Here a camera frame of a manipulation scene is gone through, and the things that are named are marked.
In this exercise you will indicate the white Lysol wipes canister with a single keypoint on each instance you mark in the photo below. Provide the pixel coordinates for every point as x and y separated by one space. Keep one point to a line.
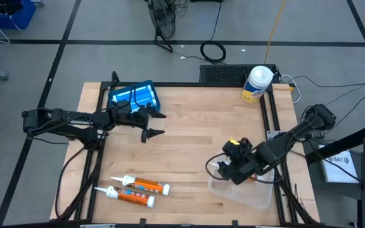
257 85

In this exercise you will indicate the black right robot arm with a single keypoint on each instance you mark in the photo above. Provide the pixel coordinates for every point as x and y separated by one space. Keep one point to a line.
296 133

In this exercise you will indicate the blue storage bin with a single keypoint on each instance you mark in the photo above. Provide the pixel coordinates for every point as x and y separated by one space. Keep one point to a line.
21 19

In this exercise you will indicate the white printed paper booklet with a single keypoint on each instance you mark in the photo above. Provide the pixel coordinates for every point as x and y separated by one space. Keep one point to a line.
337 172

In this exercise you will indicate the blue battery pack box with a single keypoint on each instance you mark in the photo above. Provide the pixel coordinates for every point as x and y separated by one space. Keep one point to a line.
157 106

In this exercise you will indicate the black aluminium table frame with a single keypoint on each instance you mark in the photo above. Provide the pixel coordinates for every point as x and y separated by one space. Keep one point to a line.
176 84

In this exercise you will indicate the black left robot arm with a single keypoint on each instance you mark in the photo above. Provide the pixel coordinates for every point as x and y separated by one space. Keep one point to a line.
59 117

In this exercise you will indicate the black stand beam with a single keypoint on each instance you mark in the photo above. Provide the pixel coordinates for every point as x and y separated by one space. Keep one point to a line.
344 144

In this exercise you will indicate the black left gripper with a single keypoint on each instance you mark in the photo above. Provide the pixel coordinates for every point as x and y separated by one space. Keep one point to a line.
131 115

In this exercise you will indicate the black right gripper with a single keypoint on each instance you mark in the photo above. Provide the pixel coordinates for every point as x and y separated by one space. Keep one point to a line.
242 156

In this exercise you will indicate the clear plastic container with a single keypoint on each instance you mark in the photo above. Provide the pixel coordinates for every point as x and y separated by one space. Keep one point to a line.
249 196

